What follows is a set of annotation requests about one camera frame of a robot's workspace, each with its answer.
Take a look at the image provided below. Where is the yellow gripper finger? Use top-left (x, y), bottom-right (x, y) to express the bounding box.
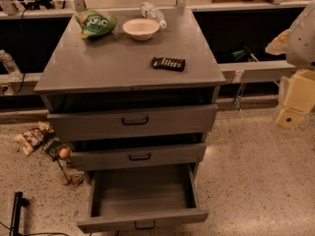
top-left (276, 109), bottom-right (304, 130)
top-left (283, 70), bottom-right (315, 115)

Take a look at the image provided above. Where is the dark rxbar chocolate bar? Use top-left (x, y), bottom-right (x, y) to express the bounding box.
top-left (151, 57), bottom-right (185, 72)

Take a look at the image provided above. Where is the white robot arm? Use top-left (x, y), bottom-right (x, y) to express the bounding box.
top-left (265, 1), bottom-right (315, 130)

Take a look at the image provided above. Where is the grey top drawer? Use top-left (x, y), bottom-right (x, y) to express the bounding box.
top-left (48, 104), bottom-right (218, 142)

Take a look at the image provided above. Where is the grey drawer cabinet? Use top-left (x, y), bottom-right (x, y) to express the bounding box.
top-left (33, 7), bottom-right (227, 181)

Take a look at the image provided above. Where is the grey open bottom drawer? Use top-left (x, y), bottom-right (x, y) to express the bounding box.
top-left (78, 164), bottom-right (209, 233)

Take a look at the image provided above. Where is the grey middle drawer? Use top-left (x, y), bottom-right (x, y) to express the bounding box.
top-left (71, 144), bottom-right (206, 171)

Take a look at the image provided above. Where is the white paper bowl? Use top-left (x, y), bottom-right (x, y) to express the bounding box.
top-left (123, 19), bottom-right (159, 41)

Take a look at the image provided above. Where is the clear plastic water bottle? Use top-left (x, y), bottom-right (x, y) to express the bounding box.
top-left (141, 2), bottom-right (167, 29)

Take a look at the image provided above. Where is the green chip bag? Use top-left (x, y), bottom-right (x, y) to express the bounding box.
top-left (75, 10), bottom-right (117, 39)

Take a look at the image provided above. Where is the small orange ball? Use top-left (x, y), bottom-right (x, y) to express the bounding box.
top-left (59, 148), bottom-right (70, 158)

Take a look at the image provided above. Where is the clear bottle on floor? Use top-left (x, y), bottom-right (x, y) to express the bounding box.
top-left (50, 160), bottom-right (70, 185)

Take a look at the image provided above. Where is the dark green snack packet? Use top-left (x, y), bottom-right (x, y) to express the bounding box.
top-left (40, 136), bottom-right (69, 161)

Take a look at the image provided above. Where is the brown white snack bag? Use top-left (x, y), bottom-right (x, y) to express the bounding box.
top-left (14, 121), bottom-right (54, 155)

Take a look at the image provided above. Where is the green object behind rail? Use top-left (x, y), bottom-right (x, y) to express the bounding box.
top-left (231, 49), bottom-right (251, 62)

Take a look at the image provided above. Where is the grey metal rail frame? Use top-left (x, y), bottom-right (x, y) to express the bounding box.
top-left (1, 0), bottom-right (308, 84)

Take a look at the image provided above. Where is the black stand with cable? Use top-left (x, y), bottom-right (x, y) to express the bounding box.
top-left (0, 191), bottom-right (70, 236)

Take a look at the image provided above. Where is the clear bottle on left rail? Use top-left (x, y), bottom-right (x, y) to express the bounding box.
top-left (0, 50), bottom-right (23, 81)

